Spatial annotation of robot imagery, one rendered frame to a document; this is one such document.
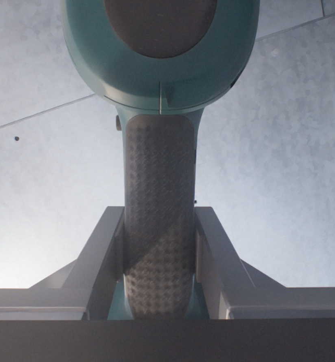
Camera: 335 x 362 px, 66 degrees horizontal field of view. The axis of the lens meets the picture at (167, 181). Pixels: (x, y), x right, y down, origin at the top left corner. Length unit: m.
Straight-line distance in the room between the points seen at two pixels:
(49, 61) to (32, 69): 0.03
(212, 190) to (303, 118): 0.17
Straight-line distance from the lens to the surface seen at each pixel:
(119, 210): 0.15
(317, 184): 0.46
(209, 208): 0.16
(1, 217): 0.47
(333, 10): 0.46
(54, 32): 0.41
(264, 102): 0.40
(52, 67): 0.41
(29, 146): 0.42
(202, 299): 0.17
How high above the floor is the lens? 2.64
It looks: 3 degrees up
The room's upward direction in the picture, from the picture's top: 108 degrees counter-clockwise
